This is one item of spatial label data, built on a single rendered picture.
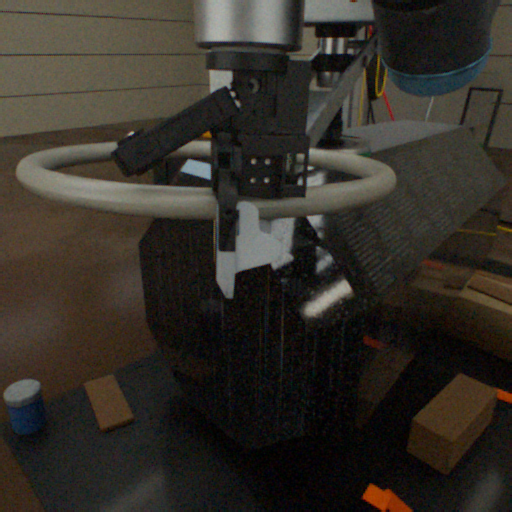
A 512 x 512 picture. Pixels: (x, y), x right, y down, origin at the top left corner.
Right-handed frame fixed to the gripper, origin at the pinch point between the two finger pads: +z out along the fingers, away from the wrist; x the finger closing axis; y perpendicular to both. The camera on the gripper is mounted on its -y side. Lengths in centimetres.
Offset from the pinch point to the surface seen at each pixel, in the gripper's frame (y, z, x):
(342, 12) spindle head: 30, -33, 67
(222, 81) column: 11, -19, 174
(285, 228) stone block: 17, 10, 51
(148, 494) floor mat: -15, 83, 54
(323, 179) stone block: 27, 2, 63
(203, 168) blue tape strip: 0, 2, 75
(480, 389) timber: 83, 66, 68
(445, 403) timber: 70, 67, 64
